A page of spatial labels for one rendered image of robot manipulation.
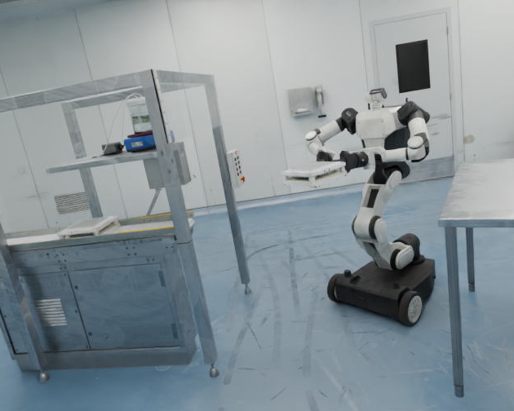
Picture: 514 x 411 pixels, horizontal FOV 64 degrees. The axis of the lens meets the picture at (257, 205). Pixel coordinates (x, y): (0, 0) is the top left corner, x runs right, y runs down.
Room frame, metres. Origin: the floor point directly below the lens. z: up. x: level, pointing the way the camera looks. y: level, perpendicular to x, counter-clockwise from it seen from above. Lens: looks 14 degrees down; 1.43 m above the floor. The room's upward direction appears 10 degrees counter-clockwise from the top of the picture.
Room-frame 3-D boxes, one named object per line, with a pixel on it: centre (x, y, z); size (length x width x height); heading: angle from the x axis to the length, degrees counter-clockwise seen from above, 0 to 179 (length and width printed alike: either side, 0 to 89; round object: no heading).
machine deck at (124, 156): (2.26, 0.69, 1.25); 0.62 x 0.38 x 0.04; 78
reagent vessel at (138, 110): (2.26, 0.51, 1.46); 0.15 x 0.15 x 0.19
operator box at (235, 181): (3.02, 0.11, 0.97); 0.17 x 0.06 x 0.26; 168
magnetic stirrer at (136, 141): (2.27, 0.50, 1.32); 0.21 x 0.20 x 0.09; 168
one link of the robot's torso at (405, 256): (2.58, -0.84, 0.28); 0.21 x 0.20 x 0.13; 130
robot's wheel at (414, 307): (2.20, -0.80, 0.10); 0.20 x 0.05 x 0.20; 130
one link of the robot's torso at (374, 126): (2.60, -0.87, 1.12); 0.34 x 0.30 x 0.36; 40
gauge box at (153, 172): (2.35, 0.47, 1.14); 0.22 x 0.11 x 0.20; 78
